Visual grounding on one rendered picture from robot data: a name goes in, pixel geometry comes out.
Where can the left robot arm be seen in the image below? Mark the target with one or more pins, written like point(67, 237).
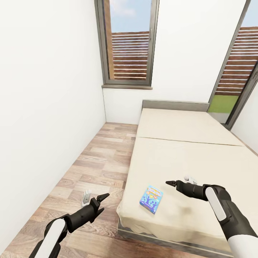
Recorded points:
point(57, 230)

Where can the fixed window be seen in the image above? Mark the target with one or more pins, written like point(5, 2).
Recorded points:
point(127, 37)

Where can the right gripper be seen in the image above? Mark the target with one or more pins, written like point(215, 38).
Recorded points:
point(185, 188)

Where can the bed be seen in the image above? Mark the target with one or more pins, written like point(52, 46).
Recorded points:
point(175, 139)

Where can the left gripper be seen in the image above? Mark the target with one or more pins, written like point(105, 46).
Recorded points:
point(90, 212)

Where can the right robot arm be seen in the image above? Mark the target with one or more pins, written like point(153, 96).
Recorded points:
point(242, 239)

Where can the door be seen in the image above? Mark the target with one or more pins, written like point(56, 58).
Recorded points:
point(238, 75)

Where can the board game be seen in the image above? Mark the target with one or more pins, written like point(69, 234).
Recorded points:
point(151, 198)

